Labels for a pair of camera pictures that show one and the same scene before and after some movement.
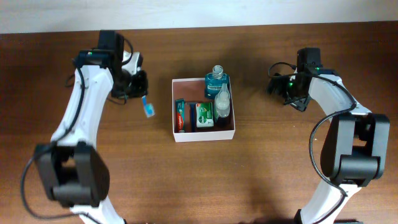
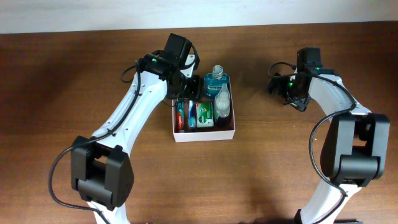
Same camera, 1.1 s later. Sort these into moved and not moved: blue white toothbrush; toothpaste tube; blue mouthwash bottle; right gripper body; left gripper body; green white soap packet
Moved: left gripper body; blue white toothbrush
Not moved: blue mouthwash bottle; right gripper body; toothpaste tube; green white soap packet
